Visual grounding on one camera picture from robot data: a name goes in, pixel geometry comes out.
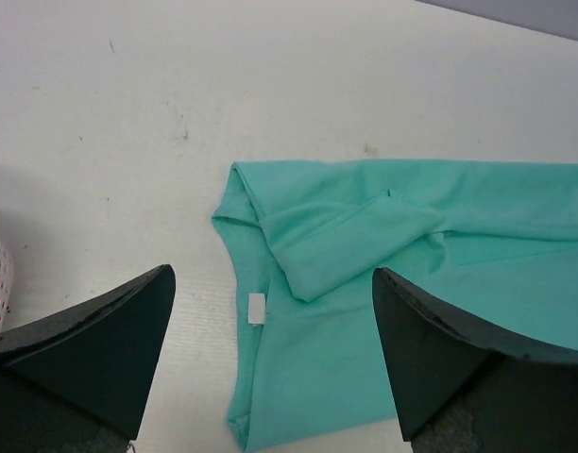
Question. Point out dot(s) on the mint green t shirt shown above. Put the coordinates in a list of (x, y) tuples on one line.
[(498, 239)]

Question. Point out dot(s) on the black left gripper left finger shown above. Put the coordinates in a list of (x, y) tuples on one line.
[(79, 379)]

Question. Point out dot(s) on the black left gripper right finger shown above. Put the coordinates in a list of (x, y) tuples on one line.
[(463, 384)]

